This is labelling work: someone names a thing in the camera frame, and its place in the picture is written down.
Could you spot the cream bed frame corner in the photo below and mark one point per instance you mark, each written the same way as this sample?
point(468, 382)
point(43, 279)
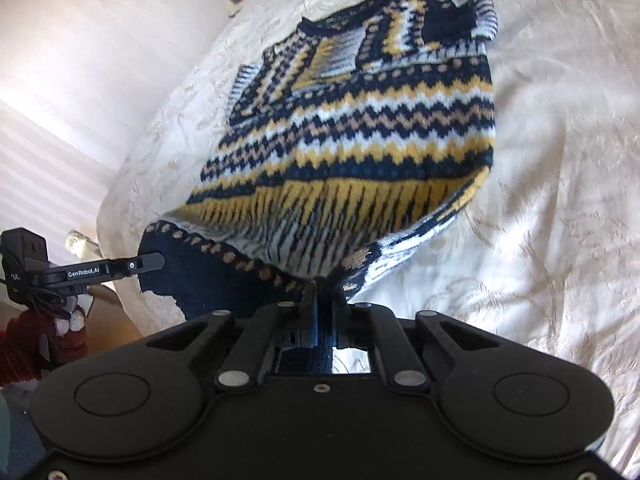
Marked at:
point(80, 242)

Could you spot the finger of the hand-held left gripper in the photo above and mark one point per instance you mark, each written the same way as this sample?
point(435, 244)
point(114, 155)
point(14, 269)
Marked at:
point(147, 262)

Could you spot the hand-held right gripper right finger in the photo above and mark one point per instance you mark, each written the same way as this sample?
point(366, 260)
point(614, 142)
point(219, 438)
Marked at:
point(345, 312)

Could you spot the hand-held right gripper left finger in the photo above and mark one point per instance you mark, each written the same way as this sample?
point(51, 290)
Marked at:
point(306, 312)

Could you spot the dark red cloth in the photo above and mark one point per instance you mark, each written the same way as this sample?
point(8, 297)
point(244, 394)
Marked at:
point(30, 345)

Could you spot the white embroidered bedspread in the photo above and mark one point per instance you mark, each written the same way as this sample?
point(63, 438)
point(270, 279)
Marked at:
point(560, 185)

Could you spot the navy yellow patterned knit sweater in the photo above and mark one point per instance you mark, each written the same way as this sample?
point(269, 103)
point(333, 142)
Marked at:
point(380, 135)

